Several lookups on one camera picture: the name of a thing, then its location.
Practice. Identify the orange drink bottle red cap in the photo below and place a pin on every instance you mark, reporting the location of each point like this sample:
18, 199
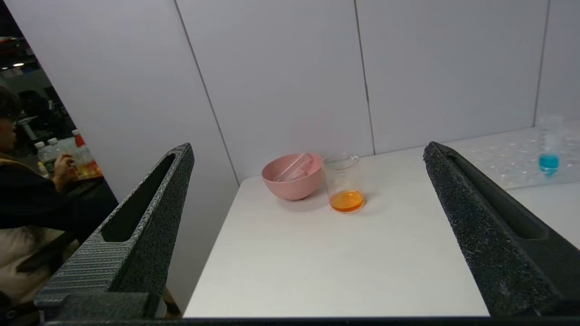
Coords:
86, 160

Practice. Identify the test tube with blue pigment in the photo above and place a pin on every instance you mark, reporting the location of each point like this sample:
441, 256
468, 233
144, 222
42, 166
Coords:
549, 162

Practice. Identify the clear glass beaker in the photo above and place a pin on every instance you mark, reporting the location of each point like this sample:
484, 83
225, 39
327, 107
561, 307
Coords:
346, 201

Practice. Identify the test tube with yellow pigment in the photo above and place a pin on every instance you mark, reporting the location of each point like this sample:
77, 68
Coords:
287, 173

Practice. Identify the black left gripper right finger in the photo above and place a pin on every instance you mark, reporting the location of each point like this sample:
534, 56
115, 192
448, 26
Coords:
507, 253

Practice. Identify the pink plastic bowl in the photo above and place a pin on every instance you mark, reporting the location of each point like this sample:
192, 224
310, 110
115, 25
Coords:
294, 188

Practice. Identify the black background table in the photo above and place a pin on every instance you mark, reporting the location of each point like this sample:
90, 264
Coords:
97, 199

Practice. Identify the clear plastic water bottle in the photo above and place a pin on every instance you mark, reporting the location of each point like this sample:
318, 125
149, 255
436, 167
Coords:
41, 156
54, 151

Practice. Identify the clear acrylic test tube rack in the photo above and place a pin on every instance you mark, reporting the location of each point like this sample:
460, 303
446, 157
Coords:
507, 163

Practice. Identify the seated person dark jacket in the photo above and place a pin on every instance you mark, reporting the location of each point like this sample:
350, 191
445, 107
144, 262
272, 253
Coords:
27, 194

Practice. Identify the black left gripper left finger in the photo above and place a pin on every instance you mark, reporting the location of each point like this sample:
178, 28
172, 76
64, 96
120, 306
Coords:
131, 262

